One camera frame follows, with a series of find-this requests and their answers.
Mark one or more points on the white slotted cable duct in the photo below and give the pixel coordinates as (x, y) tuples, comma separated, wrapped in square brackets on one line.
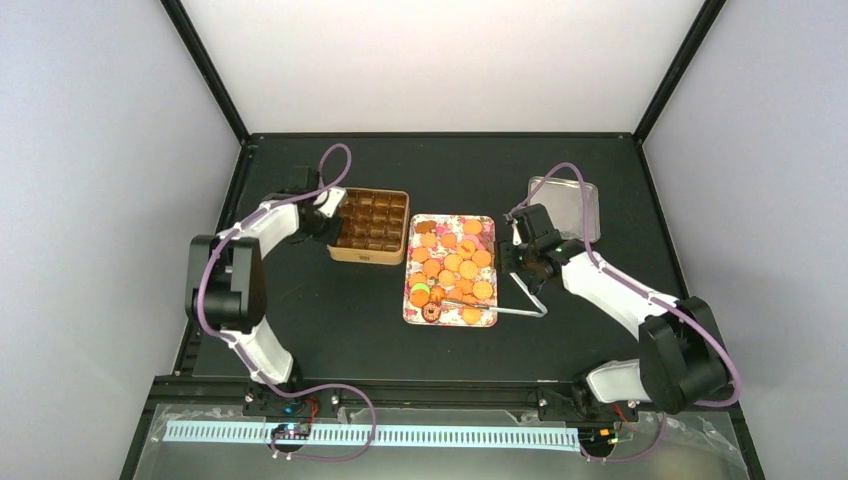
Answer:
[(420, 436)]

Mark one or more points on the chocolate donut cookie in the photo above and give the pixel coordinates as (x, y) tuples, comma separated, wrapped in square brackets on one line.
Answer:
[(431, 312)]

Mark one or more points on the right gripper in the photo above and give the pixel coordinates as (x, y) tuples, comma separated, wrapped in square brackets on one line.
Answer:
[(504, 261)]

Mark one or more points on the silver tin lid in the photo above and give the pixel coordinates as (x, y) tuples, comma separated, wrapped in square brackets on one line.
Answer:
[(563, 201)]

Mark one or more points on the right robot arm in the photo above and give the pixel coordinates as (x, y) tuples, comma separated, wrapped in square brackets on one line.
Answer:
[(679, 363)]

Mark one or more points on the floral serving tray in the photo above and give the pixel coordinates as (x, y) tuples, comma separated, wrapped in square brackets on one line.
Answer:
[(457, 261)]

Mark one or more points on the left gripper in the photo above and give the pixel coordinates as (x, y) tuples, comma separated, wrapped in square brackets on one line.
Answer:
[(329, 235)]

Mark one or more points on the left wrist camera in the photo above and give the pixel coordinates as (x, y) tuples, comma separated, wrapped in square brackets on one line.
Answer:
[(328, 202)]

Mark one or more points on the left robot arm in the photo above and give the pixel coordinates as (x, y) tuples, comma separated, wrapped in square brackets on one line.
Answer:
[(226, 292)]

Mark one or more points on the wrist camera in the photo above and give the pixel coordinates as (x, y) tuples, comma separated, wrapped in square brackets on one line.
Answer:
[(516, 235), (328, 202)]

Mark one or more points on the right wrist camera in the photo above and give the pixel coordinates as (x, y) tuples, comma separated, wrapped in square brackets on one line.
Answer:
[(516, 235)]

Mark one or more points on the gold cookie tin with tray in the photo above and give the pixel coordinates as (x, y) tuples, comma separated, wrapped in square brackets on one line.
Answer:
[(375, 225)]

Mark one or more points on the green macaron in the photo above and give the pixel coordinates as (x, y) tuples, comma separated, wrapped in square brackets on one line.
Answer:
[(423, 287)]

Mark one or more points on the brown bear cookie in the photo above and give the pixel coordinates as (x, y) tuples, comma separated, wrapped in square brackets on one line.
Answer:
[(425, 227)]

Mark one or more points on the white and metal tongs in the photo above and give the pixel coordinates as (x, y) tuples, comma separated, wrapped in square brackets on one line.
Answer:
[(539, 309)]

